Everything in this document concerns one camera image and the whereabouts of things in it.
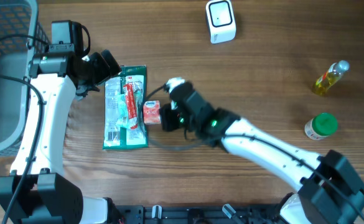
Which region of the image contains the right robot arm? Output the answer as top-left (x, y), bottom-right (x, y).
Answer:
top-left (161, 78), bottom-right (364, 223)

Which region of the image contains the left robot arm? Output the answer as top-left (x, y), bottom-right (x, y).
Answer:
top-left (0, 21), bottom-right (123, 223)

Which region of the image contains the red toothpaste box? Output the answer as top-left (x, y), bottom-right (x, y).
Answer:
top-left (123, 83), bottom-right (138, 129)

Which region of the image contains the grey plastic shopping basket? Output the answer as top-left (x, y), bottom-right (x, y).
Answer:
top-left (0, 0), bottom-right (50, 157)

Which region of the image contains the green lid jar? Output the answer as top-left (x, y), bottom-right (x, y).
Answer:
top-left (304, 113), bottom-right (338, 140)

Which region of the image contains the mint green plastic packet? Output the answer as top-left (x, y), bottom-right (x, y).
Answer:
top-left (115, 90), bottom-right (142, 129)

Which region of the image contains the yellow liquid Vim bottle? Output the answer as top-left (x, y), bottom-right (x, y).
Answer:
top-left (312, 60), bottom-right (350, 96)

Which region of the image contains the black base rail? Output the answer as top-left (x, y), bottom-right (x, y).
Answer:
top-left (113, 204), bottom-right (286, 224)

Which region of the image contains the green 3M product package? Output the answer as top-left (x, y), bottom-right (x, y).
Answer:
top-left (103, 65), bottom-right (148, 151)

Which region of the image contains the white barcode scanner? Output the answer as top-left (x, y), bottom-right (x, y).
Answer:
top-left (205, 0), bottom-right (236, 44)

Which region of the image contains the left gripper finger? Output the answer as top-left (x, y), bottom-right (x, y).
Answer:
top-left (75, 85), bottom-right (100, 101)
top-left (101, 49), bottom-right (121, 77)

